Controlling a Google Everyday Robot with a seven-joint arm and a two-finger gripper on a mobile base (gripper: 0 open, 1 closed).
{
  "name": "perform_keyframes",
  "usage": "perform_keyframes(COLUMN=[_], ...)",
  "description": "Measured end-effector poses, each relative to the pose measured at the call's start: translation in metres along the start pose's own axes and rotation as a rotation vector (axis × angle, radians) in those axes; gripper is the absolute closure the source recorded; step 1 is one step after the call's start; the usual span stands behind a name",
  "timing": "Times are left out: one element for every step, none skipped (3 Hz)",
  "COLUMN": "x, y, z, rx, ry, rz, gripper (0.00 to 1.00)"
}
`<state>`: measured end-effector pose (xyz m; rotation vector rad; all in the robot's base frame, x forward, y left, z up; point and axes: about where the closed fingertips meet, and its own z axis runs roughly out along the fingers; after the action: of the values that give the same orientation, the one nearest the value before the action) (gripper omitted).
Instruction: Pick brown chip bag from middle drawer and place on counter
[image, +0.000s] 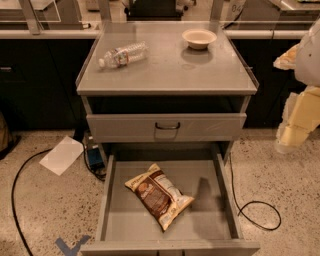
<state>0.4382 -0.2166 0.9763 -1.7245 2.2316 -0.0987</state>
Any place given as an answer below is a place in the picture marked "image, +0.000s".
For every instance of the brown chip bag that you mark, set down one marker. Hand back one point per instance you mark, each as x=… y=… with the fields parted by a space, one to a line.
x=159 y=195

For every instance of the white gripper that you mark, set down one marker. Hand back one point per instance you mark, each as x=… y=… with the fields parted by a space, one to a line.
x=308 y=60

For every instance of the clear plastic water bottle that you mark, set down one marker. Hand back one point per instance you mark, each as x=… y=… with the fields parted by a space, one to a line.
x=122 y=56

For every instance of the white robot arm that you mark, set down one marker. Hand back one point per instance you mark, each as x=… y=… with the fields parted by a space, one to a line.
x=307 y=68

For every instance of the open grey middle drawer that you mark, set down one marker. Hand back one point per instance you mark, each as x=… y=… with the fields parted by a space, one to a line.
x=207 y=227

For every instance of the black drawer handle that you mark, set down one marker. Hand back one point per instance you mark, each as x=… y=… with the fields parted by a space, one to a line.
x=167 y=127

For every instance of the closed grey top drawer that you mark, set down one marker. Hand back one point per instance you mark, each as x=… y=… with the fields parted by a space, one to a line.
x=117 y=128

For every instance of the dark counter cabinets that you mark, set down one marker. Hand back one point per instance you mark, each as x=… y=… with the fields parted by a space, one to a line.
x=38 y=91

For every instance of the white paper sheet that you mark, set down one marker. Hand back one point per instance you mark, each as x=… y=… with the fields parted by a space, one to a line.
x=62 y=156

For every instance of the blue power box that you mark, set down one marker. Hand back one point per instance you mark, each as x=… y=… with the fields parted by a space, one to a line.
x=94 y=158

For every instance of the grey drawer cabinet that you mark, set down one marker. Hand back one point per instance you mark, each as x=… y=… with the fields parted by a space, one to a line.
x=172 y=79

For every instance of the white paper bowl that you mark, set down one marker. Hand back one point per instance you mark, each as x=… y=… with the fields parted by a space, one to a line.
x=199 y=39

